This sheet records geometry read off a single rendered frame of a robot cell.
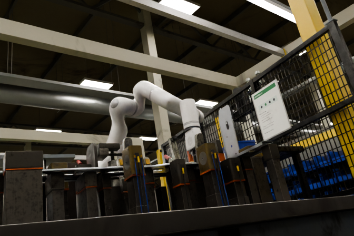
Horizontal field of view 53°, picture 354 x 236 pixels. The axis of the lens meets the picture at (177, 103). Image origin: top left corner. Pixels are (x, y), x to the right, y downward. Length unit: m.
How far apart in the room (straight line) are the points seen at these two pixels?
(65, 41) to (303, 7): 3.42
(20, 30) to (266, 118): 3.38
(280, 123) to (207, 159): 0.67
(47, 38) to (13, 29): 0.41
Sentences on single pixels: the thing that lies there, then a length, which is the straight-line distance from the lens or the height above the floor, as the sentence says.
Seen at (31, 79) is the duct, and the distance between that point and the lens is 9.53.
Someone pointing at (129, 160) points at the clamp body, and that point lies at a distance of 1.41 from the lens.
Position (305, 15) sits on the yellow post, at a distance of 2.13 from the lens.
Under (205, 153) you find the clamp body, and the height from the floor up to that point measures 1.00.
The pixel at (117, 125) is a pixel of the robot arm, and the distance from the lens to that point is 2.09.
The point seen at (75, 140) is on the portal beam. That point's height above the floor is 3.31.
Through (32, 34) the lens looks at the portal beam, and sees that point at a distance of 4.77.
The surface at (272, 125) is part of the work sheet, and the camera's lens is 2.14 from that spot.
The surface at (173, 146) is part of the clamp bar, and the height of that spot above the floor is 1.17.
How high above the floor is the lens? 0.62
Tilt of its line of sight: 23 degrees up
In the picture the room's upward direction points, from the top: 10 degrees counter-clockwise
